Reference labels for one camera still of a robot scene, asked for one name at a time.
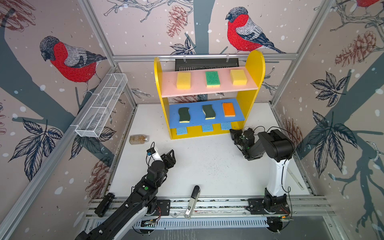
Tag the yellow shelf frame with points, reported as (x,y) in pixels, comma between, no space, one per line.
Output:
(256,67)

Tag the clear plastic ruler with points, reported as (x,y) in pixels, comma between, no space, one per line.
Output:
(296,179)

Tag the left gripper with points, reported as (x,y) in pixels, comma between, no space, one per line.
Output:
(168,158)

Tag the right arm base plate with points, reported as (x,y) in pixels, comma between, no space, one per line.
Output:
(268,207)

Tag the perforated aluminium rail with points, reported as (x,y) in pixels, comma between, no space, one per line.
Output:
(204,223)

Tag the black clamp handle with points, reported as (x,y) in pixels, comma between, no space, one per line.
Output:
(104,205)

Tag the dark green wavy sponge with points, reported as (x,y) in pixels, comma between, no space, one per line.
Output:
(209,112)
(184,115)

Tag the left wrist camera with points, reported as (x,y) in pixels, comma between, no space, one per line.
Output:
(153,153)

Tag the green yellow sponge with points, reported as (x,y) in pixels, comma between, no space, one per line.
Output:
(212,79)

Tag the black silver handheld tool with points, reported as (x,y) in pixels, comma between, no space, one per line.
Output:
(192,202)

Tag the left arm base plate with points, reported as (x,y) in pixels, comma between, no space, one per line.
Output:
(159,208)

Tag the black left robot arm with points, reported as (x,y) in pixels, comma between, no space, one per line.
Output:
(142,200)

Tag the light blue sponge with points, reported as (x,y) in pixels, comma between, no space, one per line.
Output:
(182,131)
(207,128)
(226,126)

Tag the blue lower shelf board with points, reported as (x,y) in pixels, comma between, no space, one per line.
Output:
(198,117)

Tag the seasoning jar left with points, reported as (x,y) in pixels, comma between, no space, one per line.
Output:
(138,139)

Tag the white wire mesh basket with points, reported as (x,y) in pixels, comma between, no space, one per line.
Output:
(98,114)

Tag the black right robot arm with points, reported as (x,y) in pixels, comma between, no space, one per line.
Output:
(279,148)

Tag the black vent panel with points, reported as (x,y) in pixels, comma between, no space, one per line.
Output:
(204,64)

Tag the orange sponge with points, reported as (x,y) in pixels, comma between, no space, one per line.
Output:
(229,110)

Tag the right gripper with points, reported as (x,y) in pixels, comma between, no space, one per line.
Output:
(237,133)

